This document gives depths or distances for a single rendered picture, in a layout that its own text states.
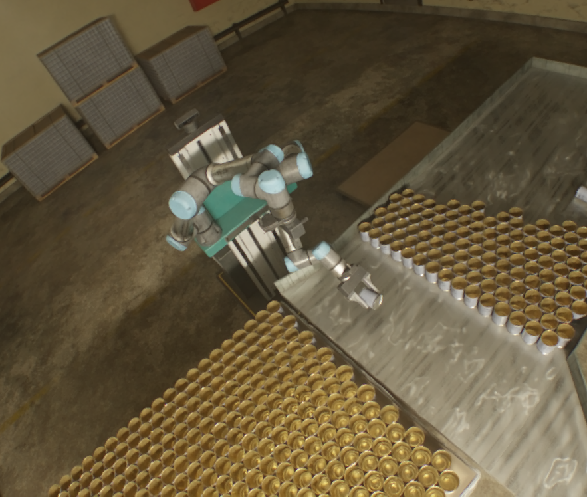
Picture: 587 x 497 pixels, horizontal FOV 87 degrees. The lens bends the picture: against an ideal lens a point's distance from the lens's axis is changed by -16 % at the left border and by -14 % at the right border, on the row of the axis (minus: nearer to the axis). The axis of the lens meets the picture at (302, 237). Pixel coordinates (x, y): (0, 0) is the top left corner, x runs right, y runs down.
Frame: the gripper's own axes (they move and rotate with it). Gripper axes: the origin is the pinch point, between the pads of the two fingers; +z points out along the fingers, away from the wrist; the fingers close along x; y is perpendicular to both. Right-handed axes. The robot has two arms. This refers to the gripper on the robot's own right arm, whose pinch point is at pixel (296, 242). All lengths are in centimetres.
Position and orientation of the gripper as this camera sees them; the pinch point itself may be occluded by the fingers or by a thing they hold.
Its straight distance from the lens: 131.2
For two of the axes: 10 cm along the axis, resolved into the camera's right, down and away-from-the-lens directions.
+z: 2.5, 6.6, 7.1
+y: 7.9, -5.6, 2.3
